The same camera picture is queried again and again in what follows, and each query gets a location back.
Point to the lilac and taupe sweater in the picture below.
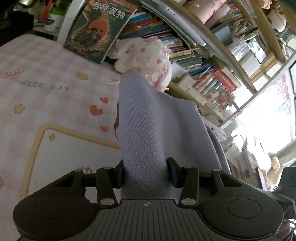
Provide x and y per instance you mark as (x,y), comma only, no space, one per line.
(153,127)

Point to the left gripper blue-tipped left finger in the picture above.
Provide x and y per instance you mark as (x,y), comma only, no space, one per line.
(108,179)

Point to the white wooden bookshelf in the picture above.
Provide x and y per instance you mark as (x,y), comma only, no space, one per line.
(181,19)

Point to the orange red bottle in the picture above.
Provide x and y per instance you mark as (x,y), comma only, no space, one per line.
(45,13)

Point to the row of colourful books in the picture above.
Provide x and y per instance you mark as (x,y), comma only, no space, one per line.
(216,87)

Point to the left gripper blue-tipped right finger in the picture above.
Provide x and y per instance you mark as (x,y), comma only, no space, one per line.
(187,179)

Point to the pink checkered desk mat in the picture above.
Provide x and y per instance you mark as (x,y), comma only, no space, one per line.
(41,82)

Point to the pink white plush bunny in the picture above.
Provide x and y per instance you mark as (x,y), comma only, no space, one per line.
(149,57)

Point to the white green lidded cup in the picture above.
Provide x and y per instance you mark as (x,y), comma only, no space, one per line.
(54,20)

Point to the small white box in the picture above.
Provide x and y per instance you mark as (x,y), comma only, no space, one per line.
(185,82)

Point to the Harry Potter book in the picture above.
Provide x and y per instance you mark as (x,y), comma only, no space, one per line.
(97,27)

